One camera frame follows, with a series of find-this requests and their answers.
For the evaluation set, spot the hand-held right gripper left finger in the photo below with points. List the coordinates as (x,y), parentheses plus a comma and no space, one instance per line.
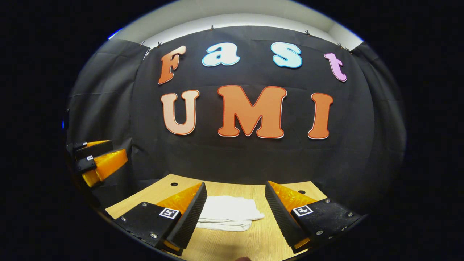
(190,217)

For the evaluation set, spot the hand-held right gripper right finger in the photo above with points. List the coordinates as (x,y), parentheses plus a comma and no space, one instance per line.
(281,217)

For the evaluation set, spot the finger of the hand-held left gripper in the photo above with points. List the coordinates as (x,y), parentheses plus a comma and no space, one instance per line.
(108,163)
(96,148)

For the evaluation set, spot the white jeans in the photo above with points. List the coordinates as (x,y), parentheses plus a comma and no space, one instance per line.
(228,208)

